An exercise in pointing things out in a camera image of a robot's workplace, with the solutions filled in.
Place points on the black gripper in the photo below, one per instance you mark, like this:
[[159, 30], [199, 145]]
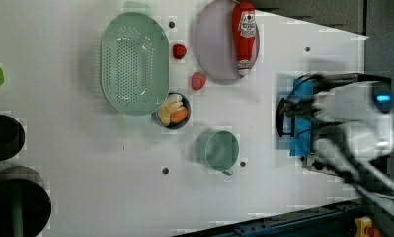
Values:
[[300, 108]]

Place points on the stainless steel toaster oven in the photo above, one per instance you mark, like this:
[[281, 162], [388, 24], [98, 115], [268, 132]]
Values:
[[307, 85]]

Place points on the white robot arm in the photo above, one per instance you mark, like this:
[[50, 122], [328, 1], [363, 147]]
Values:
[[352, 126]]

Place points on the green mug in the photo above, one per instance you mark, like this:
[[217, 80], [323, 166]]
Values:
[[218, 150]]

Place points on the red ketchup bottle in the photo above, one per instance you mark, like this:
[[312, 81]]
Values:
[[244, 33]]

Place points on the light red strawberry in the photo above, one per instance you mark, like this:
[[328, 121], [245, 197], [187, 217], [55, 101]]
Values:
[[198, 81]]

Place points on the lilac round plate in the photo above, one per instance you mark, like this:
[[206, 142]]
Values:
[[213, 41]]

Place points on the dark bowl with fruit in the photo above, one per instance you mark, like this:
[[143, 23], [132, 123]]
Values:
[[174, 113]]

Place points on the dark red strawberry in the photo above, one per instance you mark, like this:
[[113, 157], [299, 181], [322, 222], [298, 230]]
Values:
[[179, 51]]

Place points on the yellow orange tool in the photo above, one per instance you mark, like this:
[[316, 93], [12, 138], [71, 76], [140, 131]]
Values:
[[365, 228]]

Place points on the green perforated colander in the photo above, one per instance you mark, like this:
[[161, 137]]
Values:
[[134, 64]]

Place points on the black round base with post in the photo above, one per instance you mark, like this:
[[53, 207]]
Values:
[[25, 205]]

